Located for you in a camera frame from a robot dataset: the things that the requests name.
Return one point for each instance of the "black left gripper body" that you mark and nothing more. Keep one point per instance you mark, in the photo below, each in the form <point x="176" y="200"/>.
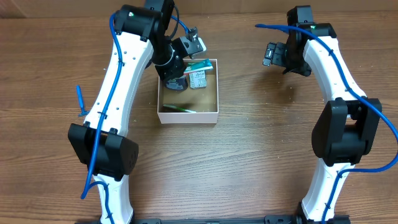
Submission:
<point x="166" y="60"/>

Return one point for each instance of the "white cardboard box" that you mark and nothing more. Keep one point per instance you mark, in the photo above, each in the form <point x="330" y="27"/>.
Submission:
<point x="205" y="101"/>

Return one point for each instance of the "toothpaste tube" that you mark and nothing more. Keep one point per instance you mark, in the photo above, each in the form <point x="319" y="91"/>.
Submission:
<point x="202" y="65"/>

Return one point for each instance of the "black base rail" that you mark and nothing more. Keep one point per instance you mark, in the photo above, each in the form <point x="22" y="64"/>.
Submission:
<point x="268" y="219"/>

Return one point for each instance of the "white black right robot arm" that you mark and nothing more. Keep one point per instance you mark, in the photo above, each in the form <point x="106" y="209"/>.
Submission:
<point x="346" y="128"/>

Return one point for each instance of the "green white soap box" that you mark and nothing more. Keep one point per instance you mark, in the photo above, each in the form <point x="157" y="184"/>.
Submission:
<point x="198" y="80"/>

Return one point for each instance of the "clear soap bottle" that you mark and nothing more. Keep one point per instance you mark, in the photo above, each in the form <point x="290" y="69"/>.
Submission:
<point x="177" y="84"/>

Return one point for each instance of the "blue disposable razor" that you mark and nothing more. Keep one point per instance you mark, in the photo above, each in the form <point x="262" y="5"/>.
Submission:
<point x="83" y="112"/>

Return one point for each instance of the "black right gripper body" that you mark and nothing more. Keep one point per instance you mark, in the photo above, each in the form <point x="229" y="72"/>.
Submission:
<point x="295" y="61"/>

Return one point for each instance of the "green toothbrush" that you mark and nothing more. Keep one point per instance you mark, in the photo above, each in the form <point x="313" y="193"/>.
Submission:
<point x="173" y="107"/>

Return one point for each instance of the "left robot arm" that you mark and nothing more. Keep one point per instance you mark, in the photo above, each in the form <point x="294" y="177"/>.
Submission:
<point x="101" y="143"/>

